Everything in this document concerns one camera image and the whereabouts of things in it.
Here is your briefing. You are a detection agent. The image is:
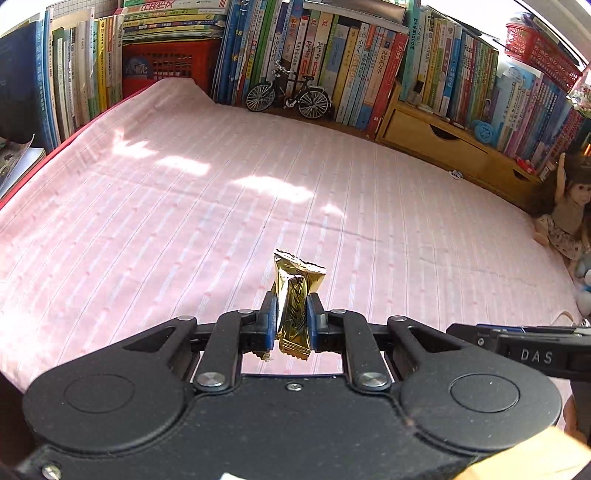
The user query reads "gold foil wrapper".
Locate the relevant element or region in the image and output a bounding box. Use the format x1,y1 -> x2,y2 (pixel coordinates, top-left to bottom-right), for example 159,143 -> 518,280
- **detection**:
273,249 -> 325,361

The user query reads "brown haired doll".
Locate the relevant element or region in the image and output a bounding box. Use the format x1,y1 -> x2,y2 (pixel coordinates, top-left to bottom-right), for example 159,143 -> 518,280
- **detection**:
533,152 -> 590,278

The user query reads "pink striped tablecloth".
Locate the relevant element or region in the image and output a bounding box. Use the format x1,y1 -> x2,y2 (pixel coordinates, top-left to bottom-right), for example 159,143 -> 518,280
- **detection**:
1,79 -> 577,389

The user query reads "wooden drawer organizer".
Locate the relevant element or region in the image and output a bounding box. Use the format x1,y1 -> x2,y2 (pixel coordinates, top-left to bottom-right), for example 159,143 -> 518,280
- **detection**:
377,84 -> 541,214

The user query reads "black miniature bicycle model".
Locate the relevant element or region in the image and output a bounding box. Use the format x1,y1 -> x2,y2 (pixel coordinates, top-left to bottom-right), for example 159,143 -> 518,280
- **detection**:
243,62 -> 332,120

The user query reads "blue yarn ball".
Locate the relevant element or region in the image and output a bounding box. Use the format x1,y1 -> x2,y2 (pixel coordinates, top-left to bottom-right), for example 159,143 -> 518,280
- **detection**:
471,120 -> 497,147

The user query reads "flat magazine stack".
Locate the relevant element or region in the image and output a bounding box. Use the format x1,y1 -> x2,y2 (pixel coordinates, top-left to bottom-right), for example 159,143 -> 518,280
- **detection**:
0,138 -> 46,200

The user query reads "red plastic crate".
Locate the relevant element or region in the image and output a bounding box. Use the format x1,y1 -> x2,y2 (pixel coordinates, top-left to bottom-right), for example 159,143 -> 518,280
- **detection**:
122,39 -> 221,98

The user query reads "dark blue folder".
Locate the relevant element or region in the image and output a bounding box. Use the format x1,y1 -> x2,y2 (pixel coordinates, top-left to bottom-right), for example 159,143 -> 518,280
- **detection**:
1,20 -> 53,152

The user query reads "red mesh basket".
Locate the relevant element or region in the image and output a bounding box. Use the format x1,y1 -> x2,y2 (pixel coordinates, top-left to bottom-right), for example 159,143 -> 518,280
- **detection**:
505,23 -> 582,93

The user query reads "horizontal book stack on crate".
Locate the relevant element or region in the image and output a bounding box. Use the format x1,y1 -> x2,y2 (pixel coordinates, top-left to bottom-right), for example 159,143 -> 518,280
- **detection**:
115,0 -> 229,44

